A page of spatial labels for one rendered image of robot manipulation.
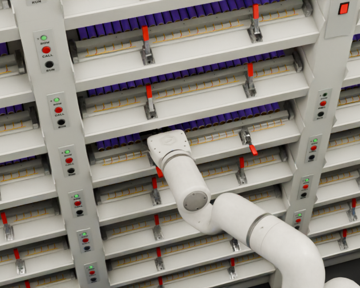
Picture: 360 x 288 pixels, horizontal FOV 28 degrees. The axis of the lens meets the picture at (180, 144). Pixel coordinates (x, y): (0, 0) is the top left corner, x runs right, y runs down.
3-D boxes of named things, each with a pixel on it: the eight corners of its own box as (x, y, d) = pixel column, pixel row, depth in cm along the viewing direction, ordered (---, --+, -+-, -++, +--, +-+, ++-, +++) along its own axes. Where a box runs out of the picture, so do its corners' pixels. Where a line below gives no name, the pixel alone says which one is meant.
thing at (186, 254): (278, 246, 251) (286, 234, 238) (110, 289, 241) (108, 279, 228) (260, 192, 259) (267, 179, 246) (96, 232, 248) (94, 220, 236)
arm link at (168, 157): (195, 151, 179) (192, 144, 181) (162, 160, 177) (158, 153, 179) (198, 177, 184) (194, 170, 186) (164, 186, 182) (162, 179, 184)
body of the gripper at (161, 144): (195, 148, 181) (182, 124, 189) (156, 158, 179) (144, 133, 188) (196, 171, 185) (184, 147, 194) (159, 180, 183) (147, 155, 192)
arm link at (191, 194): (198, 178, 184) (191, 151, 178) (215, 210, 174) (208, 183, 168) (168, 189, 183) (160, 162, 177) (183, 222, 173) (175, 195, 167)
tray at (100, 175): (298, 141, 207) (305, 127, 199) (92, 188, 197) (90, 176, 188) (275, 82, 215) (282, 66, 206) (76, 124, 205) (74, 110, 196)
